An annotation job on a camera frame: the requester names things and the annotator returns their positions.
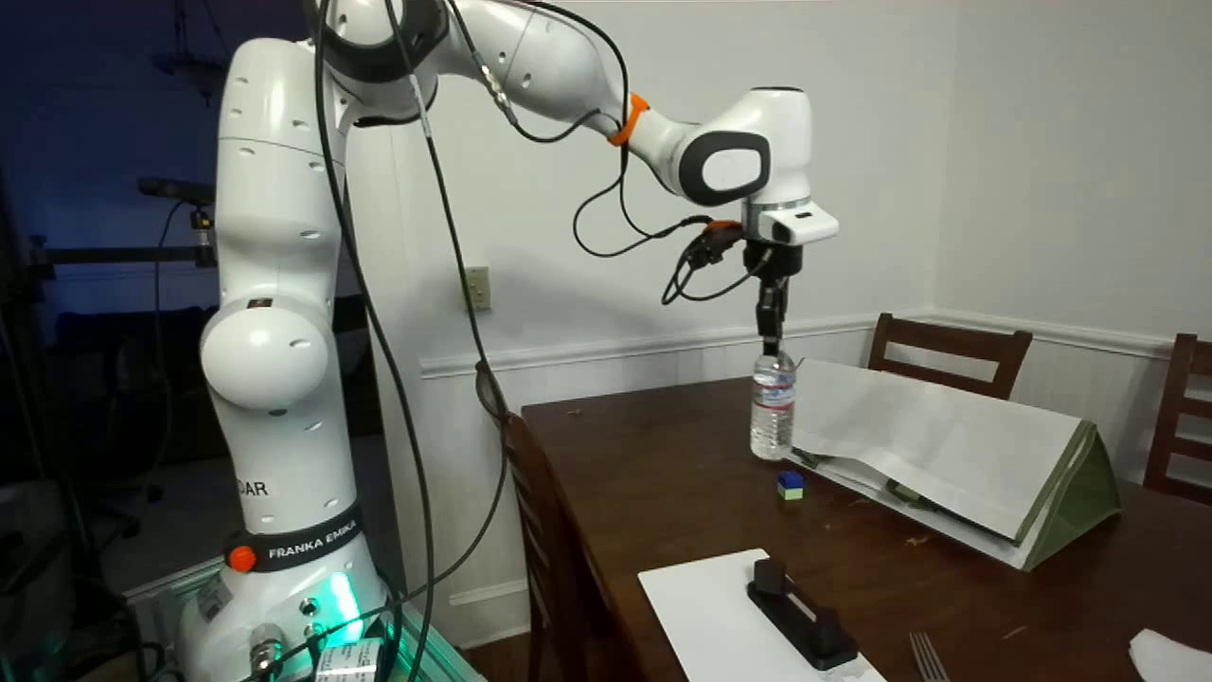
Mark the white paper sheet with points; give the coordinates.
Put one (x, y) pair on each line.
(1167, 662)

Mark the curved-back dark wooden chair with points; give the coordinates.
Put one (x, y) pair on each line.
(535, 530)

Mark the clear plastic water bottle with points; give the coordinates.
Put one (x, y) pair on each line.
(771, 417)

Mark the white robot base platform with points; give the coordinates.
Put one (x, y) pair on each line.
(422, 649)

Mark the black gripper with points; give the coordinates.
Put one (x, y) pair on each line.
(776, 258)

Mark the black rectangular holder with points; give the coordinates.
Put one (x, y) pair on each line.
(798, 614)

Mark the white rectangular sheet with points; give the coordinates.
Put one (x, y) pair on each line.
(708, 619)

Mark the grey metal ruler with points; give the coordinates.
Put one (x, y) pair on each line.
(928, 662)

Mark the slatted dark wooden chair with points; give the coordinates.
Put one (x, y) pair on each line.
(1189, 417)
(950, 340)

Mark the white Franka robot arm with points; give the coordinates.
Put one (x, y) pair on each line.
(269, 314)

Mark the white wall outlet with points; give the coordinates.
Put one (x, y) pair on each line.
(480, 290)

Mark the white and green binder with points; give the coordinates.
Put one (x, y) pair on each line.
(950, 441)

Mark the small blue green cube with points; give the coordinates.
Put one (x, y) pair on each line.
(790, 486)

